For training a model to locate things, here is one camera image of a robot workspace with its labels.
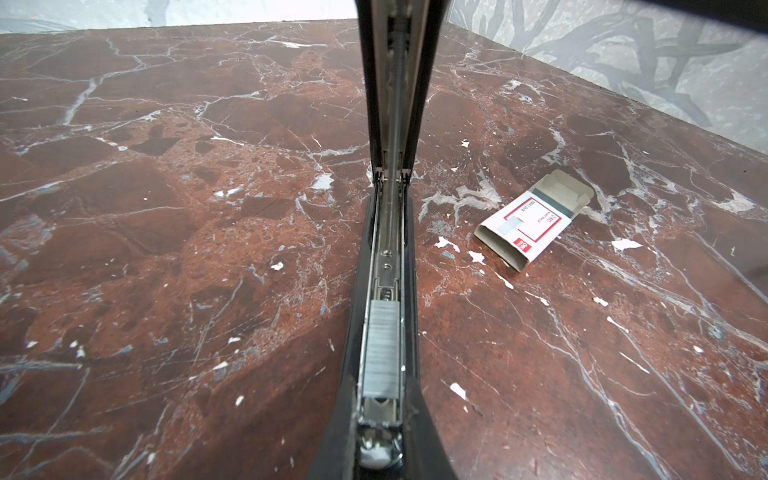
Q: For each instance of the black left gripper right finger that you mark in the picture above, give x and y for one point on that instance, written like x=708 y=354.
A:
x=425 y=456

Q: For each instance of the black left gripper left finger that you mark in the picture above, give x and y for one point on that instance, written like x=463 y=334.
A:
x=337 y=454

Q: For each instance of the silver staple strip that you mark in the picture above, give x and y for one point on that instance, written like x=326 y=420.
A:
x=382 y=365

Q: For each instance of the white red staple box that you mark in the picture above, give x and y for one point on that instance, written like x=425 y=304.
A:
x=520 y=231

